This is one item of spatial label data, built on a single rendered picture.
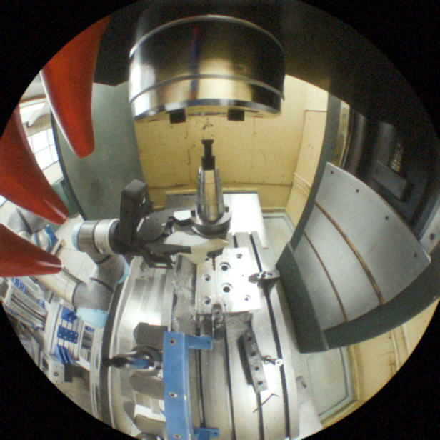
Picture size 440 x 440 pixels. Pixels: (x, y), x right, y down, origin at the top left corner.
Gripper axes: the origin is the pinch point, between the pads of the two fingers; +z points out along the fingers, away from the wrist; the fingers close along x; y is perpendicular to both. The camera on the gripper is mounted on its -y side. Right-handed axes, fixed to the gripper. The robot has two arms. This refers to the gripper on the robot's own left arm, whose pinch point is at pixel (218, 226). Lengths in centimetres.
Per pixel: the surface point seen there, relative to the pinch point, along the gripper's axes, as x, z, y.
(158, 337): 16.3, -11.9, 12.0
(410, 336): 57, 81, 23
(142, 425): 38.5, -15.5, 12.0
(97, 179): -43, -65, 1
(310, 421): 81, 37, 57
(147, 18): 6.8, -5.3, -26.1
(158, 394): 28.6, -11.7, 12.0
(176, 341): 16.7, -8.1, 11.0
